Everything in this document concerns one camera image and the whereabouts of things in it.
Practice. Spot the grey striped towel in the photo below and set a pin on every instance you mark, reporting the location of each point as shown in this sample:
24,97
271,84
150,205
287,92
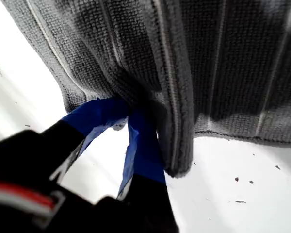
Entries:
208,60

